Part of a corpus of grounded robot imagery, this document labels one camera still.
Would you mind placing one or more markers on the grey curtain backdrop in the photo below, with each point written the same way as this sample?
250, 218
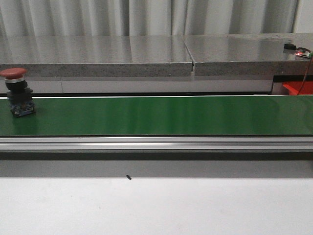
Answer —
153, 17

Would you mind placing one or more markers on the black connector plug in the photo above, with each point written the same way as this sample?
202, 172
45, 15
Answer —
289, 46

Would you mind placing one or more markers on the grey stone countertop slab right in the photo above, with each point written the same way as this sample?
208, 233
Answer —
250, 54

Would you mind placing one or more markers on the red plastic bin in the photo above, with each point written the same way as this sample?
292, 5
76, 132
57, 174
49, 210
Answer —
294, 87

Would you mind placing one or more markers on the small circuit board red LED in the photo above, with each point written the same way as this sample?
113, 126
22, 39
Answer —
303, 52

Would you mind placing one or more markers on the green conveyor belt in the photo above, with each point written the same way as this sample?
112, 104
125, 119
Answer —
199, 115

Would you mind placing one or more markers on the grey stone countertop slab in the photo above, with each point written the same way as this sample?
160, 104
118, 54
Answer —
96, 56
250, 54

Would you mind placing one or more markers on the aluminium conveyor side rail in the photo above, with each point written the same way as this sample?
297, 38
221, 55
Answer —
158, 144

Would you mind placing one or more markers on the grey stone countertop slab left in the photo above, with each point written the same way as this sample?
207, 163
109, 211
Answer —
96, 56

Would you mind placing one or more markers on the white cabinet panel under counter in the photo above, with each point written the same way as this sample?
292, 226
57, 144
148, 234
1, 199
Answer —
186, 84

